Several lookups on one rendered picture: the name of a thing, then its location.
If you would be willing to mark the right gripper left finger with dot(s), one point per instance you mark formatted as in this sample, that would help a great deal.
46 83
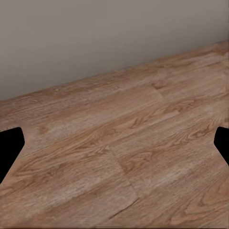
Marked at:
11 143

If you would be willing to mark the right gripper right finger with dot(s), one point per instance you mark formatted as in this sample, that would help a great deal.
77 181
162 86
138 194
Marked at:
221 142

